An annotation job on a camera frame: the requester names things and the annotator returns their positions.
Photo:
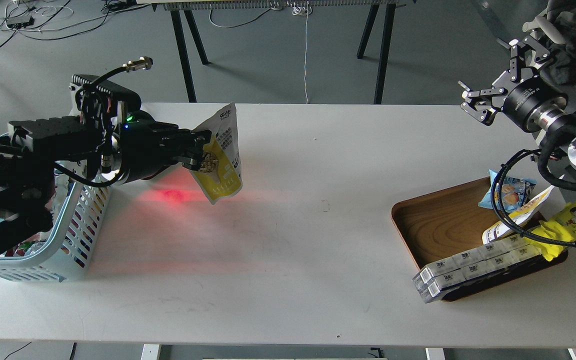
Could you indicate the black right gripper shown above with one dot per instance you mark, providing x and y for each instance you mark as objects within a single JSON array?
[{"x": 532, "y": 104}]

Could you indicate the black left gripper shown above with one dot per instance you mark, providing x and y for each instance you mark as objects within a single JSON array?
[{"x": 145, "y": 148}]

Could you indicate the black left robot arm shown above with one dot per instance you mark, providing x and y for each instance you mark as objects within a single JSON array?
[{"x": 108, "y": 139}]

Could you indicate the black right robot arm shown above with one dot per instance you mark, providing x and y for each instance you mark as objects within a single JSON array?
[{"x": 556, "y": 153}]

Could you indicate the blue snack bag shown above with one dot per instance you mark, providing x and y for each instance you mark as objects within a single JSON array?
[{"x": 515, "y": 192}]

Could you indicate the light blue plastic basket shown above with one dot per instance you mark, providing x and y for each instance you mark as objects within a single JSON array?
[{"x": 68, "y": 225}]

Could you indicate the white red snack bag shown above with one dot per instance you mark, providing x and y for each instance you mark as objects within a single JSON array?
[{"x": 63, "y": 187}]

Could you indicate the yellow cartoon snack bag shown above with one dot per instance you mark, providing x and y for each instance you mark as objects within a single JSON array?
[{"x": 561, "y": 226}]

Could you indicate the black barcode scanner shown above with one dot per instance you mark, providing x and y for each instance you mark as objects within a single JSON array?
[{"x": 139, "y": 116}]

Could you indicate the brown wooden tray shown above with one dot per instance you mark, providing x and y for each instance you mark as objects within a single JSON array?
[{"x": 441, "y": 224}]

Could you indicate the long clear biscuit box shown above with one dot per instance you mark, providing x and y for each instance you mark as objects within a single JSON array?
[{"x": 478, "y": 269}]

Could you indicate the black power adapter with cables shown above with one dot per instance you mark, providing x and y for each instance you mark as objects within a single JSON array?
[{"x": 23, "y": 17}]

